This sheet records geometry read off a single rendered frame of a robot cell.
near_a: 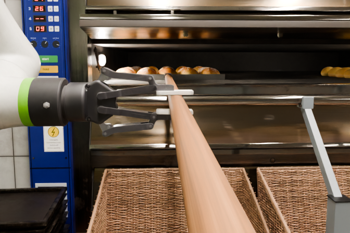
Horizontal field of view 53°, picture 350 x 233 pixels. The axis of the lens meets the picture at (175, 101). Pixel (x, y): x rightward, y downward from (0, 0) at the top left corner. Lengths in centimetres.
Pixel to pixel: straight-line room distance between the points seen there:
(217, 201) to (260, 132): 126
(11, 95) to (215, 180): 52
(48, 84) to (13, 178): 92
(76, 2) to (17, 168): 69
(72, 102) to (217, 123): 84
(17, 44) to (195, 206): 64
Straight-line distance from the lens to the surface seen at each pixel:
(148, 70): 169
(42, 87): 66
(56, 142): 142
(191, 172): 22
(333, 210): 92
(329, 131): 153
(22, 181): 154
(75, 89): 66
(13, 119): 69
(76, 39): 139
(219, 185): 19
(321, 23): 133
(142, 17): 122
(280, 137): 145
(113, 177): 140
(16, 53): 78
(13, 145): 151
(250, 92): 140
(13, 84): 69
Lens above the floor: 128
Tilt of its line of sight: 7 degrees down
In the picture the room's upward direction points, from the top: straight up
